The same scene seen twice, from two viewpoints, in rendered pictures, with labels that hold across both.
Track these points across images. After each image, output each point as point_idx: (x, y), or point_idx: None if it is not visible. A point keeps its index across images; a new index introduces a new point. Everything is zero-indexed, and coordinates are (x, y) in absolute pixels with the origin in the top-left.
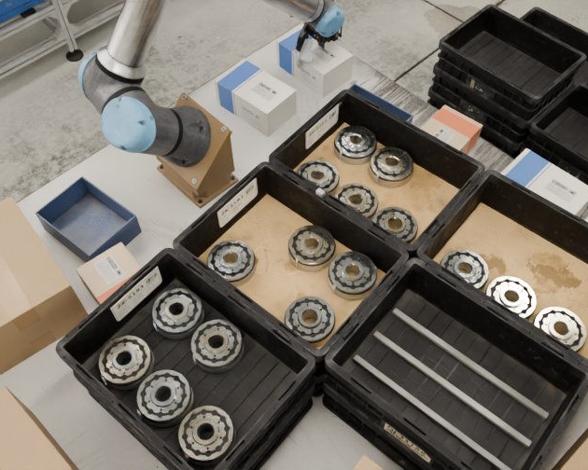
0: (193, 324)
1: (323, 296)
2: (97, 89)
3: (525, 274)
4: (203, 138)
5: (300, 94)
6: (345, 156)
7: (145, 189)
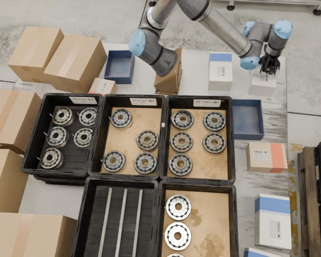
0: (86, 125)
1: (131, 159)
2: (142, 21)
3: (201, 236)
4: (165, 69)
5: (241, 84)
6: (203, 122)
7: (149, 71)
